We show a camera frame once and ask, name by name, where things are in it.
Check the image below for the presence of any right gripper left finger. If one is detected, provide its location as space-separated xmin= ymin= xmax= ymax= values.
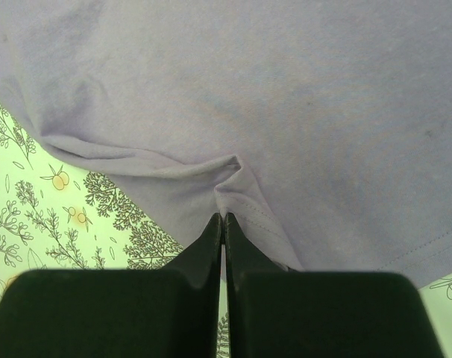
xmin=0 ymin=214 xmax=222 ymax=357

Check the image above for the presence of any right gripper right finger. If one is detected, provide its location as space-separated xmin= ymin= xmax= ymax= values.
xmin=224 ymin=214 xmax=442 ymax=357

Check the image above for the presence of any purple t shirt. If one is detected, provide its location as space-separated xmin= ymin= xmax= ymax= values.
xmin=0 ymin=1 xmax=452 ymax=286

